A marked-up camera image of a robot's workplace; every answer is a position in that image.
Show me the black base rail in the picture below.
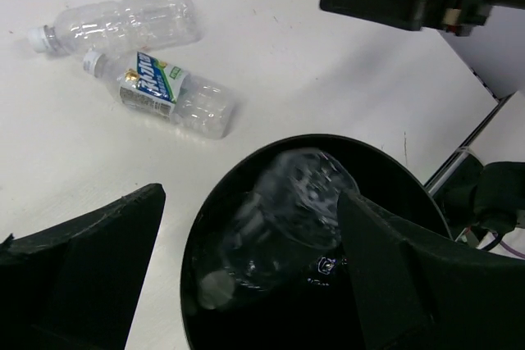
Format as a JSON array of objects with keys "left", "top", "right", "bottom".
[{"left": 424, "top": 145, "right": 484, "bottom": 197}]

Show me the black cylindrical bin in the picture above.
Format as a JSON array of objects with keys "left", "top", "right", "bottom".
[{"left": 180, "top": 134, "right": 450, "bottom": 349}]

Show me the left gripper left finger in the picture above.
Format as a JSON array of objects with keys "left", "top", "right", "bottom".
[{"left": 1, "top": 184, "right": 166, "bottom": 349}]

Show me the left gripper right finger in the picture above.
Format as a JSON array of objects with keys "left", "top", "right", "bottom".
[{"left": 338, "top": 191, "right": 524, "bottom": 349}]

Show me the labelled clear plastic bottle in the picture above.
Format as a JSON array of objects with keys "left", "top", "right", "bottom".
[{"left": 83, "top": 51, "right": 235, "bottom": 139}]

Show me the large clear plastic bottle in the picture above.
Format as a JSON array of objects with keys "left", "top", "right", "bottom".
[{"left": 28, "top": 0, "right": 202, "bottom": 58}]

